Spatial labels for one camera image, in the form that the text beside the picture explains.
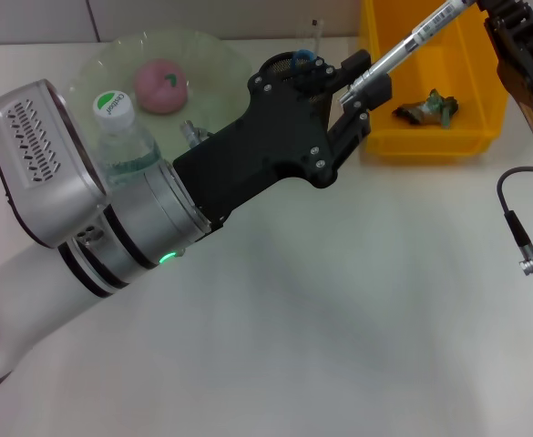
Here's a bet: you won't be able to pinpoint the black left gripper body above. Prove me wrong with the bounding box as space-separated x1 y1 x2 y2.
172 56 340 229

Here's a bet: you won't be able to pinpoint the clear plastic ruler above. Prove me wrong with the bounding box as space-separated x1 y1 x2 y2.
297 17 325 51

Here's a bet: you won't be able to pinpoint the blue scissors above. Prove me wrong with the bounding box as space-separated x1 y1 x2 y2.
292 47 324 69

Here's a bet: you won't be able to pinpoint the green plastic wrapper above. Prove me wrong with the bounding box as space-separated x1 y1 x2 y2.
393 89 461 129

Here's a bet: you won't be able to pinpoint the grey white ballpoint pen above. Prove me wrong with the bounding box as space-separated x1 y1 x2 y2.
338 0 467 106

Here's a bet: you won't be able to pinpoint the black mesh pen holder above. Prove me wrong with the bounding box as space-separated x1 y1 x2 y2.
259 50 340 92

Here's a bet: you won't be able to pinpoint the pink toy peach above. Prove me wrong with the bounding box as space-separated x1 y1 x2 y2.
133 58 189 116

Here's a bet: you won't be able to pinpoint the clear green-label water bottle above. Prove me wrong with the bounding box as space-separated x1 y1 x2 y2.
93 90 167 192

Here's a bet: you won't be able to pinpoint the pale green glass fruit plate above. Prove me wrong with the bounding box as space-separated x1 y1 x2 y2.
60 28 254 151

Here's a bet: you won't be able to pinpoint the yellow plastic bin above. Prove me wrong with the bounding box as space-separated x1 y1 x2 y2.
356 0 508 165

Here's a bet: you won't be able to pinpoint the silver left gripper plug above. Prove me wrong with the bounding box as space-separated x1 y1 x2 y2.
181 119 209 147

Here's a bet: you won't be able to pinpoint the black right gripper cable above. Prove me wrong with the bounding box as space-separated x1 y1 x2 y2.
496 167 533 277

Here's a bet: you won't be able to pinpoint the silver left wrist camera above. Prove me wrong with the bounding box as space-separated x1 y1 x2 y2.
0 79 112 249

